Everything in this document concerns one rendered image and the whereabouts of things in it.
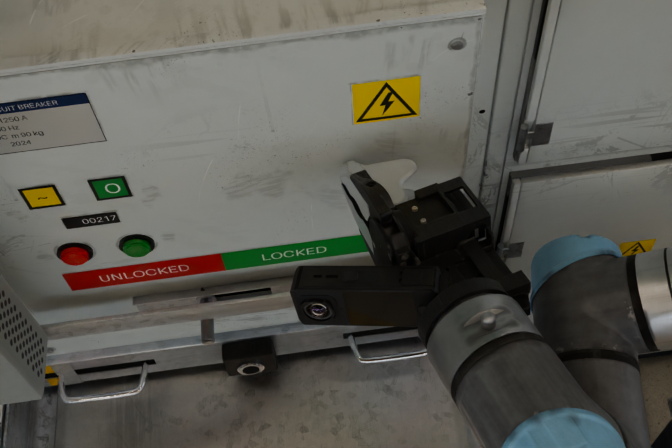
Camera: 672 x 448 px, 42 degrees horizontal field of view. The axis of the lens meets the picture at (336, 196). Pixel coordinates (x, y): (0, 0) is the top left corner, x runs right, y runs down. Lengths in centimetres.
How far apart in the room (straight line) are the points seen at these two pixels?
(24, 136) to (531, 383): 43
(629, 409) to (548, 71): 55
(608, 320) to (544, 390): 14
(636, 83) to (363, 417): 54
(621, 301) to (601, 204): 74
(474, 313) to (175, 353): 53
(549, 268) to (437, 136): 15
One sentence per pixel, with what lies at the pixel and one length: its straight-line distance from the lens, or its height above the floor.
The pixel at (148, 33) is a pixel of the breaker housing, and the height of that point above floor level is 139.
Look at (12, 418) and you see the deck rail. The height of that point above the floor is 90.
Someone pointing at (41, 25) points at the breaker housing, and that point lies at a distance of 71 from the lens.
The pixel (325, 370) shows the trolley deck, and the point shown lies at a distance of 109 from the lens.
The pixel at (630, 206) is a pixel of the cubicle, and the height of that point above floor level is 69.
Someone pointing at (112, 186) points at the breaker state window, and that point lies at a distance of 78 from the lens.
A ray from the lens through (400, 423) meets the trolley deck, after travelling 106.
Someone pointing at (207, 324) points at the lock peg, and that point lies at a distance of 94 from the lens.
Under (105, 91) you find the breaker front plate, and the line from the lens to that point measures 69.
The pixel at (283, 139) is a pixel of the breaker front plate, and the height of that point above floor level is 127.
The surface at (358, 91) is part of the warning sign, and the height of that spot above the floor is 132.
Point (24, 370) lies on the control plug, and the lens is 87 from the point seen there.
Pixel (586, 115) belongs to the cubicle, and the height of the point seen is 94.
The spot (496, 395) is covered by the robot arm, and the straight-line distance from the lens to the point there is 56.
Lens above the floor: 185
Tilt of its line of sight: 56 degrees down
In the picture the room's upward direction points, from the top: 6 degrees counter-clockwise
